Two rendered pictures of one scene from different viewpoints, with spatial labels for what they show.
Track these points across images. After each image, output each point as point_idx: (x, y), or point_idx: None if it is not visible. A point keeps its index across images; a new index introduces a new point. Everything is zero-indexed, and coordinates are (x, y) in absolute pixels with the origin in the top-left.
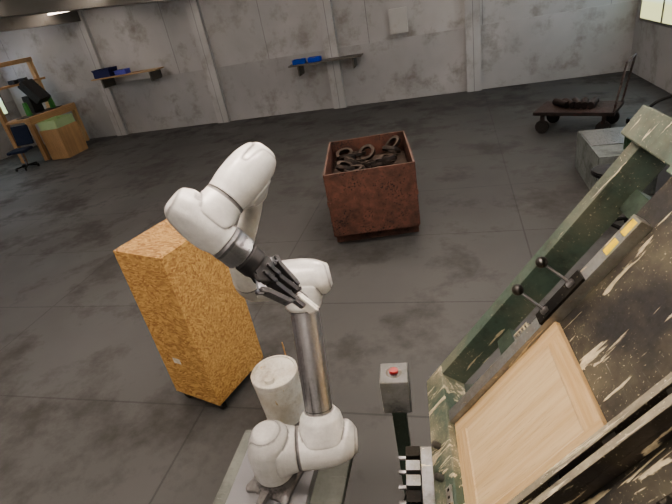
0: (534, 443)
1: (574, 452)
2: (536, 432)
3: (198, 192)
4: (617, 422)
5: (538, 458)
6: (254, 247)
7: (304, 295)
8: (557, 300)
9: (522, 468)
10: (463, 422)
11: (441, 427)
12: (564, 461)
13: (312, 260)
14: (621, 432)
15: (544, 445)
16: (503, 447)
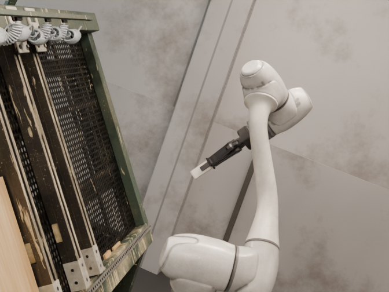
0: (5, 244)
1: (23, 188)
2: (0, 241)
3: (290, 90)
4: (13, 153)
5: (10, 241)
6: (245, 126)
7: (202, 163)
8: None
9: (15, 259)
10: None
11: None
12: (26, 197)
13: (187, 235)
14: (16, 153)
15: (6, 233)
16: (7, 283)
